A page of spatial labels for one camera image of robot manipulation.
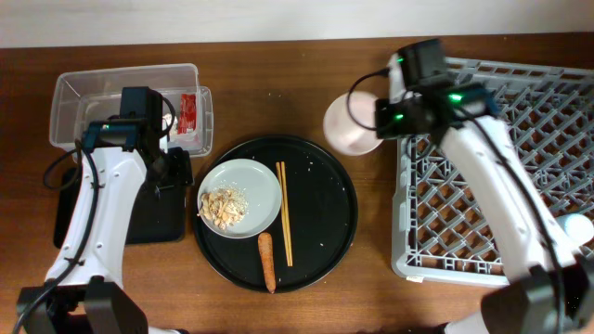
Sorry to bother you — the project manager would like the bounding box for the pink bowl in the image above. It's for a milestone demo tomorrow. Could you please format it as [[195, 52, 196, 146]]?
[[323, 91, 382, 156]]

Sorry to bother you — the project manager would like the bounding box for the black rectangular tray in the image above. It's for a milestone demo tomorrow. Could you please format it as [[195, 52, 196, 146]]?
[[53, 148, 193, 249]]

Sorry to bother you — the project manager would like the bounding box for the red wrapper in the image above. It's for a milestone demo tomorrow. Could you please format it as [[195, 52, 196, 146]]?
[[177, 94, 197, 135]]

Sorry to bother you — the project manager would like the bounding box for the crumpled white tissue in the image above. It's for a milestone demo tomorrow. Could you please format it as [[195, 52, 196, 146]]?
[[162, 113, 178, 139]]

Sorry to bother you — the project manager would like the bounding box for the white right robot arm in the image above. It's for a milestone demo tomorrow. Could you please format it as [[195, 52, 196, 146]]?
[[375, 39, 593, 333]]

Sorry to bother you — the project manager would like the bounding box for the orange carrot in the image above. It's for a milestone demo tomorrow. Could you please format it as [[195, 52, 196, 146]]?
[[258, 232, 277, 294]]

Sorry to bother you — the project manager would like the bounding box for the light blue cup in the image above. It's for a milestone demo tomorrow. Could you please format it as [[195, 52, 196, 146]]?
[[556, 213, 594, 246]]

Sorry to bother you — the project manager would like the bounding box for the clear plastic bin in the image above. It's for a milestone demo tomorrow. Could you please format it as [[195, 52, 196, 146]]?
[[49, 63, 214, 158]]

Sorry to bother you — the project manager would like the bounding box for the pistachio shells and rice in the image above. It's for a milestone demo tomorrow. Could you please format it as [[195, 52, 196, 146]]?
[[198, 187, 248, 230]]

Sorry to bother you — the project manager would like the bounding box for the round black tray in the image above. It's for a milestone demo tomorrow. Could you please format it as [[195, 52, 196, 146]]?
[[193, 135, 358, 293]]

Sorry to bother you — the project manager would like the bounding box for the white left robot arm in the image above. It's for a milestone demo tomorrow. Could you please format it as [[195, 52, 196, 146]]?
[[13, 86, 172, 333]]

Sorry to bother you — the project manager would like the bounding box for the grey plate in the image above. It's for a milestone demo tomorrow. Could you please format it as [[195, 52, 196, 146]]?
[[197, 159, 281, 239]]

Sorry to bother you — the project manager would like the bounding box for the grey dishwasher rack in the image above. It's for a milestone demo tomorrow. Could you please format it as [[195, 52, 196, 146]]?
[[391, 58, 593, 287]]

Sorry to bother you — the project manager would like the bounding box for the wooden chopstick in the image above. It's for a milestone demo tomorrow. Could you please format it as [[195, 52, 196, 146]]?
[[276, 161, 289, 265], [280, 161, 293, 267]]

